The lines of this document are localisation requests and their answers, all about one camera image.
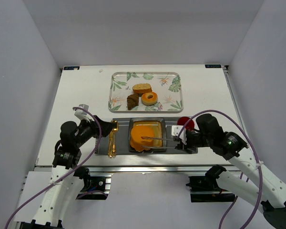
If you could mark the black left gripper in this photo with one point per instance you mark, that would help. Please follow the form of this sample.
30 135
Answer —
100 127

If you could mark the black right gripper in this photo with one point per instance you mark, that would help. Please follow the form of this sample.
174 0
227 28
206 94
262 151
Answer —
187 140

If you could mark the round orange bun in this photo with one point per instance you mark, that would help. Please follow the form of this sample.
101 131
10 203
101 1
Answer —
141 144

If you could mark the silver metal tongs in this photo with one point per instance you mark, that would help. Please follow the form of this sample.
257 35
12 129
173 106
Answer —
157 138

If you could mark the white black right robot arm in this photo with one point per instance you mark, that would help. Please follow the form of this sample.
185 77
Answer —
266 193

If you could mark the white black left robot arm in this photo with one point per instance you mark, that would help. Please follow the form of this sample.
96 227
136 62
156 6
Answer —
67 178

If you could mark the sliced bread loaf piece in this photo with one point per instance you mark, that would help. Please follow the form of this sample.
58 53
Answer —
142 88

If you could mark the gold knife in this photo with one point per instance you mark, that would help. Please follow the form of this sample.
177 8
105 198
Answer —
110 145

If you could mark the red cup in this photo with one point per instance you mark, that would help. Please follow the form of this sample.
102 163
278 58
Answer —
183 120

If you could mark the dark brown croissant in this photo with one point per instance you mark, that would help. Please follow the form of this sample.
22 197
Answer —
132 101

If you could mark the black square plate, tan centre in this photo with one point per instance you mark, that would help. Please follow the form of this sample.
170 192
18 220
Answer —
158 126

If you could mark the floral leaf-pattern serving tray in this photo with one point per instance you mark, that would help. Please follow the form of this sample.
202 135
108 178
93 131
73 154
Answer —
167 85

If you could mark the left blue corner label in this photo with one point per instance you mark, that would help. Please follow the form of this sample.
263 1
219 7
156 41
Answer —
71 68

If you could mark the blue corner label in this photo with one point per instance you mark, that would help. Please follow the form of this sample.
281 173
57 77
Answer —
211 66
71 68

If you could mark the right blue corner label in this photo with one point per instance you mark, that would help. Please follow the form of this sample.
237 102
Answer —
211 66

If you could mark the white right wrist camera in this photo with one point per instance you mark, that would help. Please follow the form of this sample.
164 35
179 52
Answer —
179 132

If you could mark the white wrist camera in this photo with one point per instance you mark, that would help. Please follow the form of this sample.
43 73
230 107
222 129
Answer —
179 132
80 114

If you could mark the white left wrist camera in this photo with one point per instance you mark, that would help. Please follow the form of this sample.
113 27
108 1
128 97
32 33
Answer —
80 114

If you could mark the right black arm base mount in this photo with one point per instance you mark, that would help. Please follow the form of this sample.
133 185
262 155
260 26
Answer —
204 190

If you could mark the orange ring bagel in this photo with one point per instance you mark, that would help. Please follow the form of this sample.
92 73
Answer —
149 98

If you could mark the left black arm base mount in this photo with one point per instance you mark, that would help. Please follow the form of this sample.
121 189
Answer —
96 184

